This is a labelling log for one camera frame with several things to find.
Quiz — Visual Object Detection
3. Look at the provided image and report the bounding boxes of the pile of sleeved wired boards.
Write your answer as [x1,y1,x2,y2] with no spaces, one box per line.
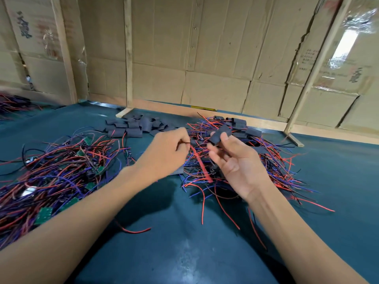
[178,114,336,234]

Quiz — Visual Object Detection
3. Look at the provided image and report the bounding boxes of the person's right forearm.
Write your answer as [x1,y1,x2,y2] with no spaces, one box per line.
[246,186,368,284]

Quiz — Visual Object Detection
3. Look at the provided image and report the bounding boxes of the wide wooden post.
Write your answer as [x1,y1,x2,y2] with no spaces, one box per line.
[49,0,79,105]

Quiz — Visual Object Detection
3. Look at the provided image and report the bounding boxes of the wooden ledge board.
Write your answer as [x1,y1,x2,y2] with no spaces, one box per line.
[89,93,379,146]

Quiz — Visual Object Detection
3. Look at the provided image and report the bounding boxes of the clear plastic sheet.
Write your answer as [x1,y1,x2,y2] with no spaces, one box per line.
[320,0,379,95]

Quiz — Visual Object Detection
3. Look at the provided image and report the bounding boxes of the person's right hand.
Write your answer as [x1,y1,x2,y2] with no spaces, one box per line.
[206,132,273,202]

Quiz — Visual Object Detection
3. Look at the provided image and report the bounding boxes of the pile of unsleeved wired boards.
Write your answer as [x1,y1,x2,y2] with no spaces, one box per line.
[0,132,152,249]

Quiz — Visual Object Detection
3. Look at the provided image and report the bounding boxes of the person's left forearm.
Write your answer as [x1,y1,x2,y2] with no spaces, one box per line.
[0,168,149,284]

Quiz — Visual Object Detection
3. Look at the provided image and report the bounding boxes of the pale slanted wooden post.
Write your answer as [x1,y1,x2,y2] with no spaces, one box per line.
[283,0,356,147]

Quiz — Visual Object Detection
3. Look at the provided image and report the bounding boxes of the wire pile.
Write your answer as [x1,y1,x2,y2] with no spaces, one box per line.
[0,93,36,116]

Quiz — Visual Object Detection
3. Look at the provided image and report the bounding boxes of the pile of black sleeve pieces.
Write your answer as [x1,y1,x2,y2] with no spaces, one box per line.
[95,114,178,138]

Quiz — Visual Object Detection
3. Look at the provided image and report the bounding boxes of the thin wooden post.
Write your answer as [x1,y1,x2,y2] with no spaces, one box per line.
[115,0,133,118]

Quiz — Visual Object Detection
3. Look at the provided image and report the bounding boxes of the black sleeve piece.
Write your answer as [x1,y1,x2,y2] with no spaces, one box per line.
[209,126,233,146]

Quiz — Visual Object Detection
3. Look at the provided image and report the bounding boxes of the person's left hand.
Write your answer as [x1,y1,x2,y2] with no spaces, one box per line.
[131,127,192,187]

